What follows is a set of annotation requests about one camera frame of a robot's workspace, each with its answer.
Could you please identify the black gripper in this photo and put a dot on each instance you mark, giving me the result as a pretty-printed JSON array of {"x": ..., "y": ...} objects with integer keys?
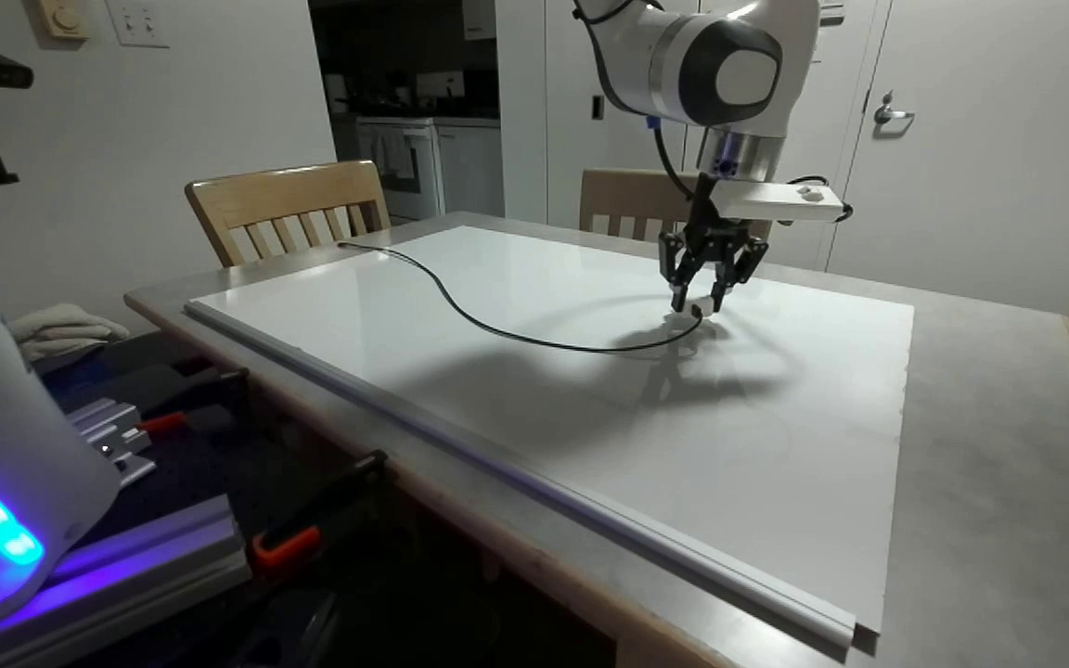
[{"x": 716, "y": 216}]

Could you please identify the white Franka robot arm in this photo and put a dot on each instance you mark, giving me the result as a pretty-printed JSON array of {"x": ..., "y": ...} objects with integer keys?
[{"x": 660, "y": 57}]

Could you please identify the wooden slat-back chair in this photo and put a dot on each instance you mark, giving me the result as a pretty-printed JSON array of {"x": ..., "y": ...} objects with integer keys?
[
  {"x": 286, "y": 190},
  {"x": 622, "y": 190}
]

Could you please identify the white kitchen appliance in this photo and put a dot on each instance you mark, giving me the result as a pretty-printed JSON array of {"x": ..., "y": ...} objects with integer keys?
[{"x": 400, "y": 167}]

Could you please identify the crumpled beige cloth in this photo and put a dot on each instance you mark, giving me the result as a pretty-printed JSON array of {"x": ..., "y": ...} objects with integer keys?
[{"x": 66, "y": 330}]

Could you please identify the beige round thermostat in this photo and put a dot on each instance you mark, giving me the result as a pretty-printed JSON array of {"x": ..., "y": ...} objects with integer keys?
[{"x": 56, "y": 19}]

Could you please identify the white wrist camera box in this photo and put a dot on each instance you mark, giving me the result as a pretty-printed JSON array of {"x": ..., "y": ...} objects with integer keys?
[{"x": 781, "y": 201}]

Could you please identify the white whiteboard with metal rail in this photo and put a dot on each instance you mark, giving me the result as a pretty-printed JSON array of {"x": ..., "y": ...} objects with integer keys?
[{"x": 685, "y": 468}]

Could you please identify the wall sign plate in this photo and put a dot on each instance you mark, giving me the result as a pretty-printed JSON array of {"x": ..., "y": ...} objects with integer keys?
[{"x": 832, "y": 13}]

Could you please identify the aluminium extrusion rail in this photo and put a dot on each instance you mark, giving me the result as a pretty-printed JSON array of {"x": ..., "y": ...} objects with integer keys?
[{"x": 164, "y": 556}]

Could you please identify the silver metal bracket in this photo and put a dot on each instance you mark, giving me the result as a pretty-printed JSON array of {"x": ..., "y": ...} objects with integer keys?
[{"x": 114, "y": 438}]

